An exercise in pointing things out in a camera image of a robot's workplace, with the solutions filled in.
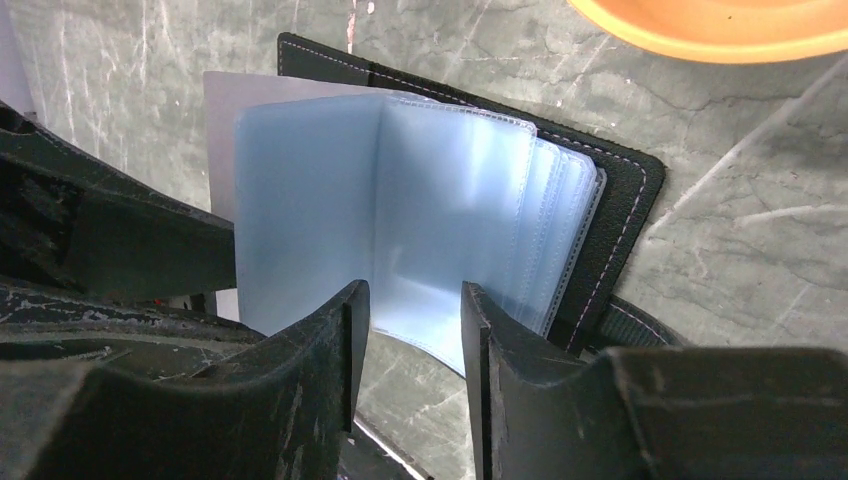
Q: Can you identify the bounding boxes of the yellow oval tray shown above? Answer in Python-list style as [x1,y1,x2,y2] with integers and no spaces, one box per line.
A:
[571,0,847,64]

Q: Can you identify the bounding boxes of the black leather card holder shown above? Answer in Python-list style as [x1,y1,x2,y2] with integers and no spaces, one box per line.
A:
[203,33,676,372]

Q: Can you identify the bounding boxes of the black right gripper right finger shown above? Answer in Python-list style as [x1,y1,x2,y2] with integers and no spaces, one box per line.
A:
[461,282,847,479]

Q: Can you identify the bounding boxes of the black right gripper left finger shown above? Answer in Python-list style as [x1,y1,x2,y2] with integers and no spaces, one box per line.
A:
[1,280,370,479]

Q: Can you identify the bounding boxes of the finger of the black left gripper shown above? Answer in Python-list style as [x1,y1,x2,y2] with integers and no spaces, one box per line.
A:
[1,104,236,300]
[1,277,265,371]

